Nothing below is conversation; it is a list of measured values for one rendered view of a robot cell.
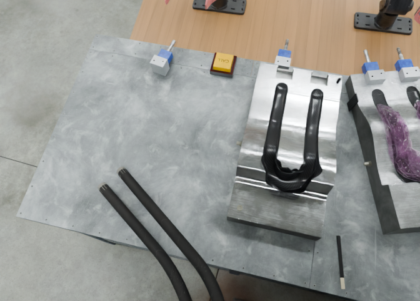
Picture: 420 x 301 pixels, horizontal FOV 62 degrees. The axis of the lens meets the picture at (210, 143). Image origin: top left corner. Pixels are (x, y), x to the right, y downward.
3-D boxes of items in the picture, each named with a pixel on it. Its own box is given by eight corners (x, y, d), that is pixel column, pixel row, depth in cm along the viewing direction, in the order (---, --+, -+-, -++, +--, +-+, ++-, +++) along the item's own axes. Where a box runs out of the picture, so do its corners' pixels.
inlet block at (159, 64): (169, 43, 129) (166, 34, 124) (181, 47, 128) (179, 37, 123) (152, 72, 124) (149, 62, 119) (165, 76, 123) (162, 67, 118)
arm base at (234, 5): (244, -1, 125) (247, -16, 128) (189, -8, 127) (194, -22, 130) (244, 15, 132) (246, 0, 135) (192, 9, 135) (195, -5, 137)
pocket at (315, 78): (309, 77, 114) (311, 70, 111) (325, 80, 114) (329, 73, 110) (307, 88, 113) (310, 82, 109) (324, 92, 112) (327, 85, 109)
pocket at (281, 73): (275, 71, 116) (277, 65, 112) (292, 74, 115) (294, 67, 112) (274, 83, 114) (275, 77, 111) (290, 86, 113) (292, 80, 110)
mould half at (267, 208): (257, 77, 121) (261, 53, 109) (334, 90, 118) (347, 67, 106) (227, 220, 103) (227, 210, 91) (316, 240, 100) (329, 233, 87)
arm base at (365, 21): (422, 19, 118) (422, 4, 121) (360, 12, 120) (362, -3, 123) (411, 35, 125) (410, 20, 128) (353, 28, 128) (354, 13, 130)
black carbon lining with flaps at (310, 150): (274, 84, 112) (279, 67, 103) (325, 93, 110) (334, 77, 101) (254, 188, 99) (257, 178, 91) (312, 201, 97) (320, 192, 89)
